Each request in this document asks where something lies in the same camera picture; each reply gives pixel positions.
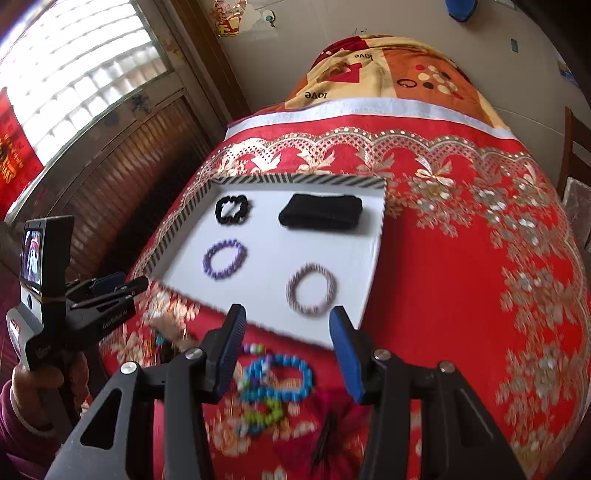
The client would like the red gold patterned bedspread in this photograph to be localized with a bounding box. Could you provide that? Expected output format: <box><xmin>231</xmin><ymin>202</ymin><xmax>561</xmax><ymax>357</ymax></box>
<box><xmin>98</xmin><ymin>97</ymin><xmax>591</xmax><ymax>480</ymax></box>

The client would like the purple sleeve forearm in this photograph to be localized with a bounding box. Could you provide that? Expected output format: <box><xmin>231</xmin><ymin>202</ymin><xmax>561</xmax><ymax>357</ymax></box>
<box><xmin>0</xmin><ymin>381</ymin><xmax>61</xmax><ymax>480</ymax></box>

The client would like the wooden chair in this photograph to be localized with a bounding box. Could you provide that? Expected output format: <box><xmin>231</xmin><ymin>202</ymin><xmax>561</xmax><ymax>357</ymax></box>
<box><xmin>557</xmin><ymin>107</ymin><xmax>591</xmax><ymax>198</ymax></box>

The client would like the colourful bead bracelet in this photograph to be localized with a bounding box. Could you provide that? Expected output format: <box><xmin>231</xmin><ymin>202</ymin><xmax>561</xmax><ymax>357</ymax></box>
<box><xmin>234</xmin><ymin>343</ymin><xmax>302</xmax><ymax>437</ymax></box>

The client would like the grey lilac bead bracelet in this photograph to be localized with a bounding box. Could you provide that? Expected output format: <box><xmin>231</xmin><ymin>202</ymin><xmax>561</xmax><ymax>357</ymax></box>
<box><xmin>284</xmin><ymin>262</ymin><xmax>339</xmax><ymax>318</ymax></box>

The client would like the black bead bracelet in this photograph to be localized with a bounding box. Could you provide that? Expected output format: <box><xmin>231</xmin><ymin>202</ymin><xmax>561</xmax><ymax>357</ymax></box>
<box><xmin>214</xmin><ymin>194</ymin><xmax>252</xmax><ymax>226</ymax></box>

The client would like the blue object on wall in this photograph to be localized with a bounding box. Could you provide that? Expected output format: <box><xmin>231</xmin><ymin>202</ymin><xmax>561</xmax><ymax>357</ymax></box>
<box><xmin>445</xmin><ymin>0</ymin><xmax>478</xmax><ymax>23</ymax></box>

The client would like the red gold wall decoration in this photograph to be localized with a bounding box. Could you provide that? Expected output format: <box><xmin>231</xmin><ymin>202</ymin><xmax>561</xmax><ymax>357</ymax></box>
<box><xmin>211</xmin><ymin>0</ymin><xmax>247</xmax><ymax>37</ymax></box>

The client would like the dark blue bead bracelet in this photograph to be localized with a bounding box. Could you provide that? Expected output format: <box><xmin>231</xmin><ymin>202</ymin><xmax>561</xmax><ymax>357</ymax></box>
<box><xmin>201</xmin><ymin>238</ymin><xmax>249</xmax><ymax>281</ymax></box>

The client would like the yellow orange love blanket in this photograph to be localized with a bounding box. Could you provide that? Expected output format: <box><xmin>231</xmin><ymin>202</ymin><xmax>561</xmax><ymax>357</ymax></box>
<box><xmin>263</xmin><ymin>35</ymin><xmax>510</xmax><ymax>131</ymax></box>

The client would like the black fabric wristband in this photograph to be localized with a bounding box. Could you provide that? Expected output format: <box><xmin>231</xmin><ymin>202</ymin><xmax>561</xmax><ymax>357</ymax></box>
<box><xmin>279</xmin><ymin>194</ymin><xmax>363</xmax><ymax>231</ymax></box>

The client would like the left hand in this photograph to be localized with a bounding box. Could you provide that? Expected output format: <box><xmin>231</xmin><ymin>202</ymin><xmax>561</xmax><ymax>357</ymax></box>
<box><xmin>11</xmin><ymin>352</ymin><xmax>89</xmax><ymax>431</ymax></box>

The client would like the white tray striped rim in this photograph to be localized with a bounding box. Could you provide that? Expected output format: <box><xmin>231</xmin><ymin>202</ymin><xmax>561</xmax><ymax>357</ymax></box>
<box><xmin>135</xmin><ymin>173</ymin><xmax>386</xmax><ymax>348</ymax></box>

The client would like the red banner gold writing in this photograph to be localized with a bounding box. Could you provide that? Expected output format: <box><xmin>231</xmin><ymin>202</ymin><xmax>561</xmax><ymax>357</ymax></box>
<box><xmin>0</xmin><ymin>87</ymin><xmax>43</xmax><ymax>220</ymax></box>

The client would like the bright window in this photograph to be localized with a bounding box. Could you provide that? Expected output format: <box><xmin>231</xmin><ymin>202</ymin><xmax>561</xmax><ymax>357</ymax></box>
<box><xmin>1</xmin><ymin>0</ymin><xmax>167</xmax><ymax>164</ymax></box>

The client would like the light blue bead bracelet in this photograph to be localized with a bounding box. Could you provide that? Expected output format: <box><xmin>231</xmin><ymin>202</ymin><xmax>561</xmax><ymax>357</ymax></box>
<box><xmin>240</xmin><ymin>353</ymin><xmax>316</xmax><ymax>403</ymax></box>

